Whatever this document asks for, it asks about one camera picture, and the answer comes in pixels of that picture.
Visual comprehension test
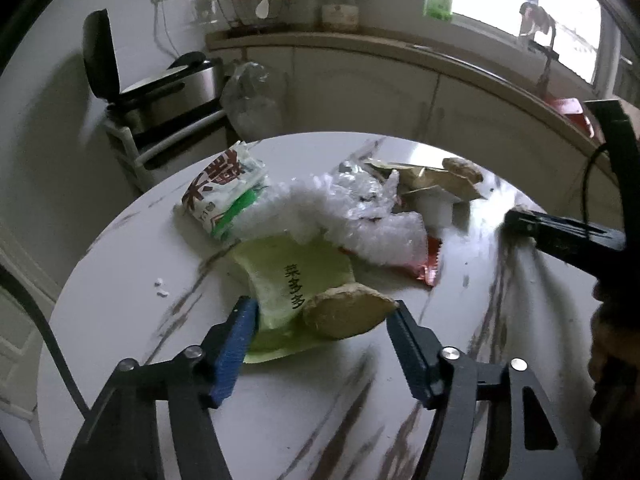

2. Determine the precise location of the small ginger piece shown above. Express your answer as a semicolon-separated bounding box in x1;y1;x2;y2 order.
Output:
442;156;485;185

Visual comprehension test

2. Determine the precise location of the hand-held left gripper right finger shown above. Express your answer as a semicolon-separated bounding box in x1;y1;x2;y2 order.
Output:
387;300;583;480

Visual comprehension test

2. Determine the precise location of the hanging clear plastic bag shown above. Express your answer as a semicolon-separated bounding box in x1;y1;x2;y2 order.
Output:
221;61;283;141

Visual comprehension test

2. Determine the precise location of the light green plastic packet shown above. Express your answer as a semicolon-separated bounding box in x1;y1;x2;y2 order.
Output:
231;235;357;365

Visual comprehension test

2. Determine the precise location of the red snack wrapper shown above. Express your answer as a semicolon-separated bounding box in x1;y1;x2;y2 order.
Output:
340;232;443;288

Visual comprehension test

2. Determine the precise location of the cloth on faucet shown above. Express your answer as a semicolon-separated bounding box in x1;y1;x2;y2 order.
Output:
519;2;557;36

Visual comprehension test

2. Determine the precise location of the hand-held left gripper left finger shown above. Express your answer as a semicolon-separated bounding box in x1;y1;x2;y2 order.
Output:
62;295;261;480

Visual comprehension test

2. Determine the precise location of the thin black cable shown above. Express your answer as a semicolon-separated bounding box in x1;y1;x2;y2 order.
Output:
581;142;609;222

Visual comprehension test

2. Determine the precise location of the glass jar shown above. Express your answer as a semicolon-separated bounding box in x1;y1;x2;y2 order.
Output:
321;0;361;31

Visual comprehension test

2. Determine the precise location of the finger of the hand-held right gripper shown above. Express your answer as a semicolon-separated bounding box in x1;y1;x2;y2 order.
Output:
585;100;640;231
504;208;628;286

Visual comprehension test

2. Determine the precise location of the crumpled clear plastic bag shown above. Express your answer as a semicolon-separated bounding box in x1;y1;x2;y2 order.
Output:
240;162;428;267

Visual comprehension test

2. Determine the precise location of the thick black cable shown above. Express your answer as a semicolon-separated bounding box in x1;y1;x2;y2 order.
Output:
0;262;93;421

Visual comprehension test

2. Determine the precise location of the large ginger piece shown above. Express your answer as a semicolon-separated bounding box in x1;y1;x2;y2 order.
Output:
301;282;399;340

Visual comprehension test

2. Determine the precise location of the red basin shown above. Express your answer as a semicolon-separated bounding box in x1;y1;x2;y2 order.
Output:
545;97;596;138

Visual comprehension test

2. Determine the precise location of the white storage cart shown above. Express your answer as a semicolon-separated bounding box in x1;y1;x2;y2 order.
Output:
104;110;231;191

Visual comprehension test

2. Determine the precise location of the person's right hand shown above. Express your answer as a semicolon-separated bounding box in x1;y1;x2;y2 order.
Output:
589;305;640;433

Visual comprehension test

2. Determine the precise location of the metal faucet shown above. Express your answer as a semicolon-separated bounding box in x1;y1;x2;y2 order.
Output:
520;2;563;96

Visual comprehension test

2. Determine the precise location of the brown paper wrapper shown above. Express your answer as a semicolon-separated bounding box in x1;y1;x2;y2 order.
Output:
362;157;488;208

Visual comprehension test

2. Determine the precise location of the white green rice packet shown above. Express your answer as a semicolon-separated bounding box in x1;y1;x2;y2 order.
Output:
180;141;271;243

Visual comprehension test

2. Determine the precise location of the white power cord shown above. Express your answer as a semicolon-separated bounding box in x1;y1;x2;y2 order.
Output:
159;0;183;61

